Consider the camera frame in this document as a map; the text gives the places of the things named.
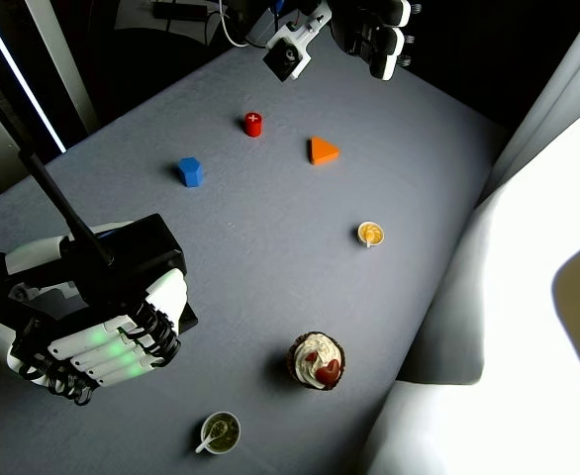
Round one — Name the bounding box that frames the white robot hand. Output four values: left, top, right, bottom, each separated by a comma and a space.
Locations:
0, 221, 190, 407
329, 0, 414, 81

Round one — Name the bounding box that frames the white post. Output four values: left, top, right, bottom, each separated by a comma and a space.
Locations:
25, 0, 102, 135

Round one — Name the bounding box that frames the blue hexagon block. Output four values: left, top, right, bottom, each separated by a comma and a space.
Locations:
177, 156, 206, 189

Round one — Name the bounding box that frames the black wrist camera white bracket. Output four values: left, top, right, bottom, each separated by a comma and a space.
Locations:
262, 4, 334, 84

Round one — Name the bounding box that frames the white cable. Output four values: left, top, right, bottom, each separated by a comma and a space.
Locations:
218, 0, 251, 48

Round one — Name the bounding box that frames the white paper sheet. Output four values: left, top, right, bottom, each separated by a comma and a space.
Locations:
114, 0, 222, 44

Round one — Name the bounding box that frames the white curtain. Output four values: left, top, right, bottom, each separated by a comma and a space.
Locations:
358, 0, 580, 475

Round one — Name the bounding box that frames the grey table cloth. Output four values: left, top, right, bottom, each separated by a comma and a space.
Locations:
0, 22, 512, 475

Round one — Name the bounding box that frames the bowl of green soup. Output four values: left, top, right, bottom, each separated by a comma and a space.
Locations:
194, 411, 242, 456

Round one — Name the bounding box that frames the small cup with orange drink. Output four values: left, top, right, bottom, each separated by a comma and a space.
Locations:
357, 221, 386, 249

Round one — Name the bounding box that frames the white light strip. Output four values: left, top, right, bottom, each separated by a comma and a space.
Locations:
0, 0, 68, 154

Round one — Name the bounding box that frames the red cylinder block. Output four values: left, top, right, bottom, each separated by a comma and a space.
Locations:
242, 111, 264, 139

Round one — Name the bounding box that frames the black power box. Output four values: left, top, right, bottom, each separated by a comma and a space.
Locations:
151, 0, 210, 22

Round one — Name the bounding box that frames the orange triangle block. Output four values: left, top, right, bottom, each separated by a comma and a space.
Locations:
309, 136, 341, 166

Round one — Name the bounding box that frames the toy cupcake with cream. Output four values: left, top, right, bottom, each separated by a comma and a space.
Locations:
286, 331, 347, 392

